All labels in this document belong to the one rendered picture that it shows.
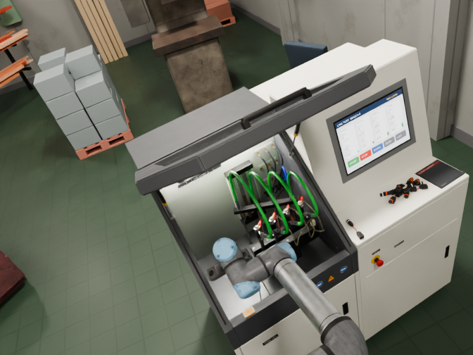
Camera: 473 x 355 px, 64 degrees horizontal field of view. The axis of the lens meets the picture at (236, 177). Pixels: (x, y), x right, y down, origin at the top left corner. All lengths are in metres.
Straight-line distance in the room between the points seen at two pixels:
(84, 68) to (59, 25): 3.71
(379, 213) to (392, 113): 0.49
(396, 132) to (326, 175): 0.43
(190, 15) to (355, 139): 3.85
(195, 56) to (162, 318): 3.15
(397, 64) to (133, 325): 2.49
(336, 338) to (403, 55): 1.41
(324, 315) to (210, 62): 4.25
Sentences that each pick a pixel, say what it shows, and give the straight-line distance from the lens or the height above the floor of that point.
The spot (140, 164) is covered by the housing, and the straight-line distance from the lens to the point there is 1.77.
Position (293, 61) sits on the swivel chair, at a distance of 3.68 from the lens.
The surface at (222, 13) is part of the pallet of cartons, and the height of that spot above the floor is 0.25.
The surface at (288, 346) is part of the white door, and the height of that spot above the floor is 0.55.
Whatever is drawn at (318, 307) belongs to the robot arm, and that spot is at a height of 1.50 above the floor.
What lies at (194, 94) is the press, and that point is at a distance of 5.12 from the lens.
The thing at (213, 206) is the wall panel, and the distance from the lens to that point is 1.95.
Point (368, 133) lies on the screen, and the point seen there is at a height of 1.29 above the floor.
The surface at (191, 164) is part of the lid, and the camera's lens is 0.83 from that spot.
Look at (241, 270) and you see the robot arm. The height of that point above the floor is 1.47.
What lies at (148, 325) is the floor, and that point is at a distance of 3.10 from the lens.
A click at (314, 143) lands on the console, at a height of 1.37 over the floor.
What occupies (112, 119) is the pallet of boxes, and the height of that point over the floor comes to 0.36.
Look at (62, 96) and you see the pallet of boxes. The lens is 5.03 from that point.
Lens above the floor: 2.41
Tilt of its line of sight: 38 degrees down
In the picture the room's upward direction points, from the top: 18 degrees counter-clockwise
